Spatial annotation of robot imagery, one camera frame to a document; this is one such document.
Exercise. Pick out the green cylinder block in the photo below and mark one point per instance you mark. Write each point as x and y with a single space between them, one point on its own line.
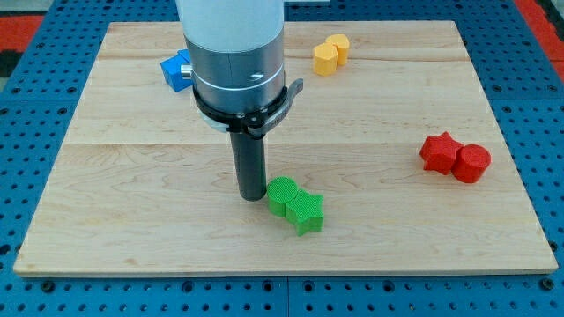
280 191

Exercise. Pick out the red star block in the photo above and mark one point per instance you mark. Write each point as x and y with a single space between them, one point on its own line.
439 153

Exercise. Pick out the light wooden board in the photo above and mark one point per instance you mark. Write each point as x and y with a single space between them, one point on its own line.
143 187

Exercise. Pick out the red cylinder block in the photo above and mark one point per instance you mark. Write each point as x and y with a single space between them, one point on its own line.
471 162

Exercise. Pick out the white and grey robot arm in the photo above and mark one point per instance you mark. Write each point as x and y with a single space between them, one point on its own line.
236 51

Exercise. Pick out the yellow hexagon block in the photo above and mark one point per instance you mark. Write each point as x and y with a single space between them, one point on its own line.
325 59

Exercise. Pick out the blue cube block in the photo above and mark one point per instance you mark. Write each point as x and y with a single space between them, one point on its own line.
171 69

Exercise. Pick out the yellow heart block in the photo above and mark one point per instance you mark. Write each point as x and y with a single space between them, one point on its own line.
341 42

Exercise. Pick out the green star block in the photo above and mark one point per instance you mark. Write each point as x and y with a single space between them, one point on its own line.
305 212

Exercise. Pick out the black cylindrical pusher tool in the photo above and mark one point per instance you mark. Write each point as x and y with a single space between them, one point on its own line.
249 162

